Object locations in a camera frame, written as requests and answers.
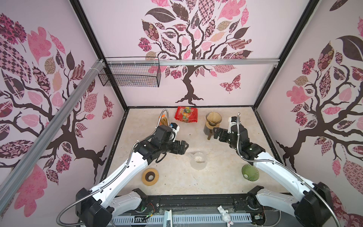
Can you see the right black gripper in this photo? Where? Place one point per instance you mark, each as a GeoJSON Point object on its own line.
{"type": "Point", "coordinates": [223, 132]}

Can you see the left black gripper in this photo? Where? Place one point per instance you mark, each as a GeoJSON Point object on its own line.
{"type": "Point", "coordinates": [182, 149]}

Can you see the wooden dripper ring stand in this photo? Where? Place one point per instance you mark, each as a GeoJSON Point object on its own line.
{"type": "Point", "coordinates": [209, 127]}

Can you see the brown paper coffee filter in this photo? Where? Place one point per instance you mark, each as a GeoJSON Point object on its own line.
{"type": "Point", "coordinates": [213, 117]}

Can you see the frosted white glass pitcher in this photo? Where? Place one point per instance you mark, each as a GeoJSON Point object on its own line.
{"type": "Point", "coordinates": [198, 160]}

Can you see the coffee filter paper box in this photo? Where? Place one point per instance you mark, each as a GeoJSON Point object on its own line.
{"type": "Point", "coordinates": [164, 120]}

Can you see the green glass dripper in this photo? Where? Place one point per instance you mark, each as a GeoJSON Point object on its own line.
{"type": "Point", "coordinates": [250, 173]}

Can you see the grey glass pitcher wooden handle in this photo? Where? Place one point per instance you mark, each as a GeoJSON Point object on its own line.
{"type": "Point", "coordinates": [209, 133]}

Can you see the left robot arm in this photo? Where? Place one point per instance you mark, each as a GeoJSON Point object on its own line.
{"type": "Point", "coordinates": [101, 203]}

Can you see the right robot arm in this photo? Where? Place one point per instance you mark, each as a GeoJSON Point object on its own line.
{"type": "Point", "coordinates": [310, 203]}

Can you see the red snack bag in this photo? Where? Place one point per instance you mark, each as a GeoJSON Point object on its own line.
{"type": "Point", "coordinates": [187, 114]}

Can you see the white toy figure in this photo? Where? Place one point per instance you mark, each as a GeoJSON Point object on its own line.
{"type": "Point", "coordinates": [226, 217]}

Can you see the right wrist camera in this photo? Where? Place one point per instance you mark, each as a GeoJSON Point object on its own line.
{"type": "Point", "coordinates": [232, 122]}

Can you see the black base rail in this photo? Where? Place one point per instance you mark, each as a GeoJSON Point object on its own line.
{"type": "Point", "coordinates": [198, 203]}

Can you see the white cable duct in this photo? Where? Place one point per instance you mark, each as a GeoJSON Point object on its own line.
{"type": "Point", "coordinates": [181, 219]}

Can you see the black wire basket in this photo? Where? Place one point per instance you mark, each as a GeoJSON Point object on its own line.
{"type": "Point", "coordinates": [131, 72]}

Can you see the aluminium bar back wall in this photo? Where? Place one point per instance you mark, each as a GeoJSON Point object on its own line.
{"type": "Point", "coordinates": [264, 61]}

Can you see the aluminium bar wall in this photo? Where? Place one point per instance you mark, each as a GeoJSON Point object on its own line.
{"type": "Point", "coordinates": [21, 171]}
{"type": "Point", "coordinates": [264, 61]}

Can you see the aluminium bar left wall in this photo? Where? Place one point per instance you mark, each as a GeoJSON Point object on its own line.
{"type": "Point", "coordinates": [21, 171]}

